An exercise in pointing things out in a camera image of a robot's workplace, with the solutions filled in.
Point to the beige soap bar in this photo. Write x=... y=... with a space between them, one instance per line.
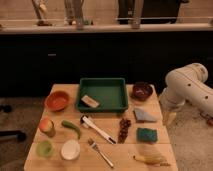
x=89 y=101

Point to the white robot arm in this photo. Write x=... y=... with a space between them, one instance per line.
x=186 y=84

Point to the green plastic tray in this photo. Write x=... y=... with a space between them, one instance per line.
x=110 y=93

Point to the green sponge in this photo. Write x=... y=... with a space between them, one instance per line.
x=147 y=135

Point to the light green cup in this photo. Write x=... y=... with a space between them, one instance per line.
x=44 y=149

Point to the silver fork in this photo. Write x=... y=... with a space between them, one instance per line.
x=94 y=145

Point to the orange bowl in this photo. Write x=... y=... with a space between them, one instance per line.
x=56 y=101

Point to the green chili pepper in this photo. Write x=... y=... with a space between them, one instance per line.
x=70 y=125

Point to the yellow corn cob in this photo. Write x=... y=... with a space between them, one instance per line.
x=150 y=155

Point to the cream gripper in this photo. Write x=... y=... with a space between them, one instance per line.
x=168 y=117

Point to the white handled peeler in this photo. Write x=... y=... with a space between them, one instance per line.
x=91 y=124

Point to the orange green cup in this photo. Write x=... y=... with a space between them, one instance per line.
x=46 y=126

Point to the purple grape bunch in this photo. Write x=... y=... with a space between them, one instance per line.
x=123 y=132

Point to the black office chair base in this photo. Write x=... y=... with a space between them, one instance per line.
x=21 y=136

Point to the dark red bowl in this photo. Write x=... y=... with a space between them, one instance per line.
x=142 y=91

